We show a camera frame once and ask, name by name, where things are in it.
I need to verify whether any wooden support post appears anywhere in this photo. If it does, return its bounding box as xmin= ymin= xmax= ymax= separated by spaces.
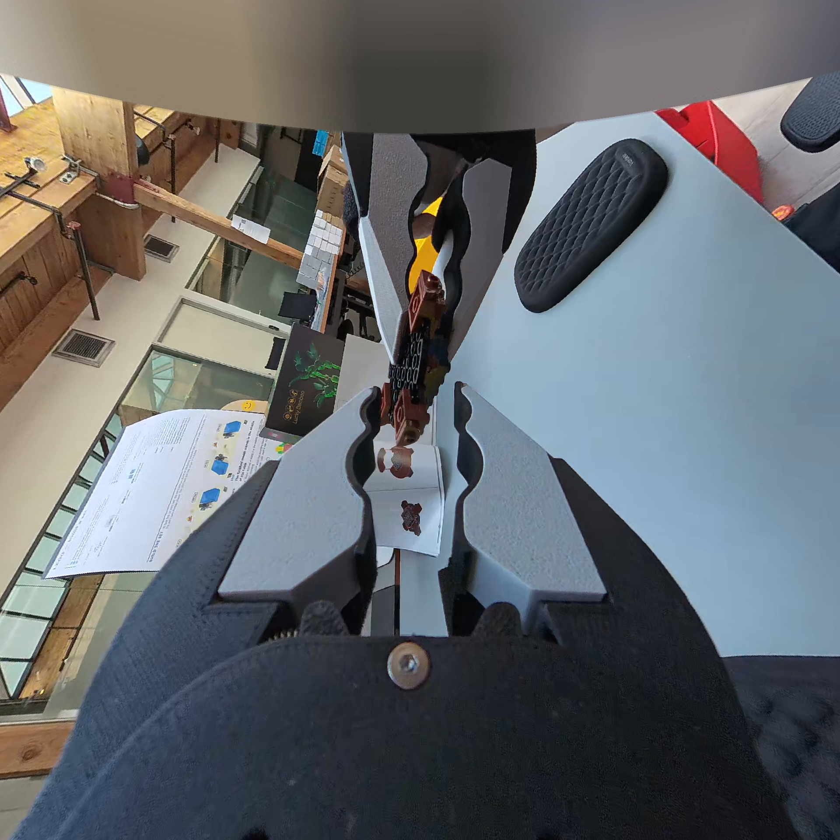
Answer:
xmin=134 ymin=184 xmax=306 ymax=270

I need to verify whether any grey desk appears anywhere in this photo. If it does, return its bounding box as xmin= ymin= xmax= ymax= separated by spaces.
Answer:
xmin=397 ymin=112 xmax=840 ymax=657

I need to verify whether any red plastic object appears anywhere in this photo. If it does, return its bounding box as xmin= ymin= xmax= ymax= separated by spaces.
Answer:
xmin=656 ymin=101 xmax=766 ymax=206

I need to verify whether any stack of small white boxes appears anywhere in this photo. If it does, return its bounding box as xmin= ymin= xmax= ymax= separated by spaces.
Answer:
xmin=297 ymin=209 xmax=345 ymax=290

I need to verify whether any printed paper poster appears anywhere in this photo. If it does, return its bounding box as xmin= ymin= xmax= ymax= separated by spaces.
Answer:
xmin=42 ymin=407 xmax=294 ymax=580

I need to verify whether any black metal pipe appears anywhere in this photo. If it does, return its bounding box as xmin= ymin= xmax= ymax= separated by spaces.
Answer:
xmin=0 ymin=171 xmax=101 ymax=322

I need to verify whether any dark box with plant print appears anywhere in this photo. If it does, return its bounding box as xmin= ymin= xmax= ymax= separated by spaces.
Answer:
xmin=261 ymin=322 xmax=345 ymax=441

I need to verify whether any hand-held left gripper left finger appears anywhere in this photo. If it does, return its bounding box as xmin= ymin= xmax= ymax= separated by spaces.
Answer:
xmin=217 ymin=386 xmax=385 ymax=603

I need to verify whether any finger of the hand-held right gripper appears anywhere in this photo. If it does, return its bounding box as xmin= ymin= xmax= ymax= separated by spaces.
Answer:
xmin=357 ymin=133 xmax=434 ymax=368
xmin=434 ymin=161 xmax=514 ymax=361

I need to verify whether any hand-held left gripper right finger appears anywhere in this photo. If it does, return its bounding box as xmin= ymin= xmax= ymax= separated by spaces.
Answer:
xmin=449 ymin=382 xmax=609 ymax=608

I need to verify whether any brick instruction booklet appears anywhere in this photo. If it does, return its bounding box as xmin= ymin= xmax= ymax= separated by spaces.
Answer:
xmin=364 ymin=445 xmax=447 ymax=557

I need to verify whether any yellow plastic bin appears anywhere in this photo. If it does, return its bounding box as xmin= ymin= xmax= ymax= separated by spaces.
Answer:
xmin=408 ymin=197 xmax=448 ymax=296

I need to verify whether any black wrist rest pad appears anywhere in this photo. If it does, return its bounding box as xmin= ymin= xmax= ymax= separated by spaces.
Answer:
xmin=514 ymin=138 xmax=669 ymax=315

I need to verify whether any brown and dark brick model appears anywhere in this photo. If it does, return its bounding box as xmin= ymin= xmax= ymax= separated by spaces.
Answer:
xmin=379 ymin=272 xmax=454 ymax=450

